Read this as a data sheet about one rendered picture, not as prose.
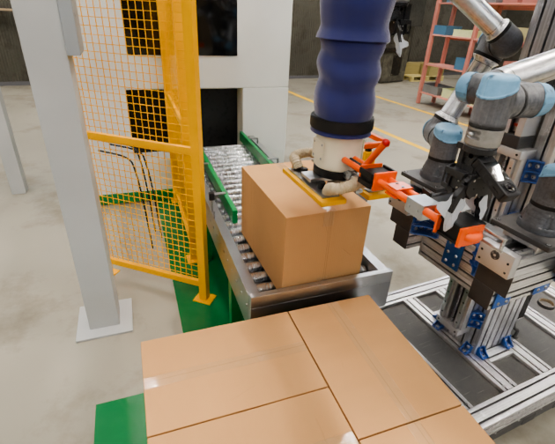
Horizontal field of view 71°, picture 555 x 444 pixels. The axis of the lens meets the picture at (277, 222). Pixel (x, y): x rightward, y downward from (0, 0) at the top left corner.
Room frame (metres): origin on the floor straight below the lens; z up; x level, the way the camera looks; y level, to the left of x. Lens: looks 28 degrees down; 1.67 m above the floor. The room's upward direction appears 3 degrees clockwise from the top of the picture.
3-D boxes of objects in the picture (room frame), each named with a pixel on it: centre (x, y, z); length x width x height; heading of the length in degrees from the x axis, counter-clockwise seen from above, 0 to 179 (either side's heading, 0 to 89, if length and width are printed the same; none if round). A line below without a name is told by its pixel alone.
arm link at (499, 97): (0.88, -0.46, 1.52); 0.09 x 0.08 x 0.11; 114
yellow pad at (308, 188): (1.37, -0.12, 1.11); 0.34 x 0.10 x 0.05; 24
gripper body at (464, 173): (0.88, -0.45, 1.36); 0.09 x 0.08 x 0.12; 23
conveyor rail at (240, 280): (2.40, 0.50, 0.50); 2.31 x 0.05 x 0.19; 21
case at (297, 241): (1.73, -0.10, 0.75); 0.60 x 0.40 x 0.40; 23
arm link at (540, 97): (0.93, -0.54, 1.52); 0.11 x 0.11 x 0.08; 24
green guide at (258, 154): (2.94, 0.07, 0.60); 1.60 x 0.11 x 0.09; 21
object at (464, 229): (0.86, -0.45, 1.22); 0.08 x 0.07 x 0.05; 24
